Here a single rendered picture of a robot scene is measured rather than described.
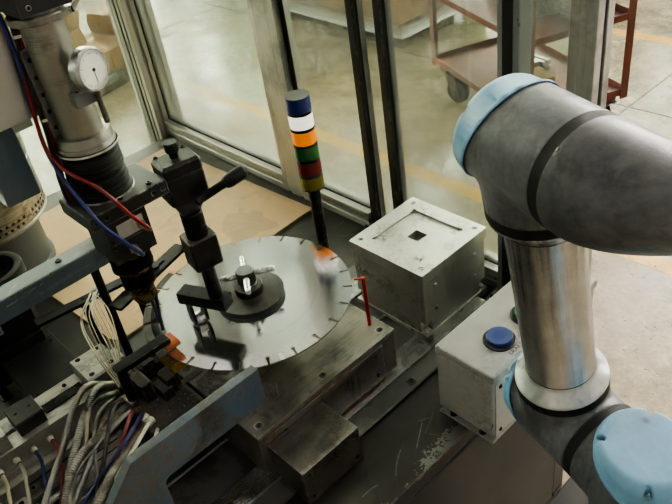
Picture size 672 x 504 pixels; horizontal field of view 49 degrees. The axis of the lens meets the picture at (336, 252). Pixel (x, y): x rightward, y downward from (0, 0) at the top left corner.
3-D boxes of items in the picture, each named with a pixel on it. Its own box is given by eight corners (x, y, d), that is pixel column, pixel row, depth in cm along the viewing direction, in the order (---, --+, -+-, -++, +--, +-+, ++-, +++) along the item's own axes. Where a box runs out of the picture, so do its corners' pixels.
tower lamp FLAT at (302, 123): (303, 118, 135) (300, 103, 133) (319, 124, 132) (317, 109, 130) (285, 128, 133) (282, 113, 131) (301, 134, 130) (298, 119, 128)
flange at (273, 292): (258, 326, 113) (255, 314, 111) (203, 308, 118) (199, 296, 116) (297, 283, 120) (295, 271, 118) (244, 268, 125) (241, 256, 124)
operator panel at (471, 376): (537, 319, 134) (539, 254, 126) (591, 345, 127) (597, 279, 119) (439, 410, 120) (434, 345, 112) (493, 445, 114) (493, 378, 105)
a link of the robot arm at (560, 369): (571, 498, 94) (527, 152, 60) (501, 421, 105) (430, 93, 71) (644, 449, 96) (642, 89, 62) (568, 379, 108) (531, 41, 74)
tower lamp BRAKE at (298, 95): (300, 102, 133) (297, 87, 131) (317, 108, 130) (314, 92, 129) (281, 112, 131) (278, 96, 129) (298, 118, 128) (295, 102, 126)
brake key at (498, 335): (496, 331, 114) (496, 322, 112) (518, 342, 111) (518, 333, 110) (480, 346, 112) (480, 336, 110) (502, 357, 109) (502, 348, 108)
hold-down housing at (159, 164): (216, 249, 109) (181, 128, 97) (231, 263, 106) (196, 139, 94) (182, 265, 107) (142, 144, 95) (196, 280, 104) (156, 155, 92)
